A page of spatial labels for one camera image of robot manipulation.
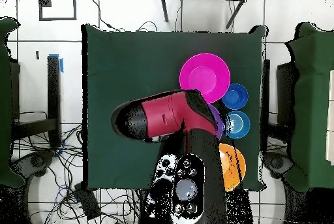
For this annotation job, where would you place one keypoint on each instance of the purple plastic bowl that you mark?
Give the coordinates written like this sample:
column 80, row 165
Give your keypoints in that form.
column 218, row 122

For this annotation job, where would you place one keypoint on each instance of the pink plastic bowl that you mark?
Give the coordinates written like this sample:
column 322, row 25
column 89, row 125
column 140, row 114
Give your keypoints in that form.
column 204, row 75

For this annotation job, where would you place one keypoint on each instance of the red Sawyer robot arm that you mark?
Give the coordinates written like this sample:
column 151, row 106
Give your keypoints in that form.
column 169, row 114

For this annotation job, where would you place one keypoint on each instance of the dark green table cloth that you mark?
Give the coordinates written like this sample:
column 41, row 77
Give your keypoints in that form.
column 130, row 64

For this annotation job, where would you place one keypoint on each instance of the small dark blue bowl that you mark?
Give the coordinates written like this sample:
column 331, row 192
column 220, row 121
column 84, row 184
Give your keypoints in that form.
column 235, row 96

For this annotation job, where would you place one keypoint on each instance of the translucent teal plastic bowl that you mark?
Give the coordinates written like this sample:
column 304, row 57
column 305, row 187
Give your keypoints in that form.
column 238, row 124

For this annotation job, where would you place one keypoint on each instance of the orange plastic bowl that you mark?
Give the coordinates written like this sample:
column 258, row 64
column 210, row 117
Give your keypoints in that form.
column 232, row 161

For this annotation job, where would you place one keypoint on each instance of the blue tape strip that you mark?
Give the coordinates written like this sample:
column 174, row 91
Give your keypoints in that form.
column 61, row 65

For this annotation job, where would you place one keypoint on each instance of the black power box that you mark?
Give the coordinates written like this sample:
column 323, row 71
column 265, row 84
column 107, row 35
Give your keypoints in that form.
column 87, row 200

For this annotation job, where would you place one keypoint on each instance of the green cloth side table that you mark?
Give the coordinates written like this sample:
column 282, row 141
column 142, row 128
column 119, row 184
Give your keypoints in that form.
column 313, row 103
column 5, row 103

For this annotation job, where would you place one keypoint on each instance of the white box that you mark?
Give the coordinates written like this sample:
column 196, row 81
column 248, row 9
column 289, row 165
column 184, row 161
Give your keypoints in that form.
column 330, row 130

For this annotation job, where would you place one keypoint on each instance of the black table frame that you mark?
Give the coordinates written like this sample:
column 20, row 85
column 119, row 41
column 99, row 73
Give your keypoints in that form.
column 53, row 98

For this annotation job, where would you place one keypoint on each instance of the black pedestal foot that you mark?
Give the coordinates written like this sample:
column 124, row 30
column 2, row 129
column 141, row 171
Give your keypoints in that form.
column 36, row 160
column 278, row 161

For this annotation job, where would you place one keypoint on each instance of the grey square frame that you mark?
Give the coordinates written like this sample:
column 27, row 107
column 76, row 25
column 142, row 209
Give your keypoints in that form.
column 57, row 18

